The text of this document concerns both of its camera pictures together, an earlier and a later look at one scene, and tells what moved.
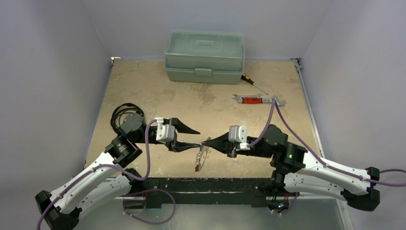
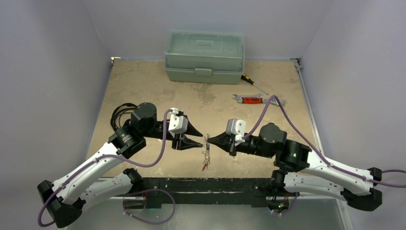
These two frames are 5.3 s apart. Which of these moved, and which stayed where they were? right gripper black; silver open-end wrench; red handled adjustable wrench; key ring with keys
Moved: key ring with keys
Stayed: silver open-end wrench; right gripper black; red handled adjustable wrench
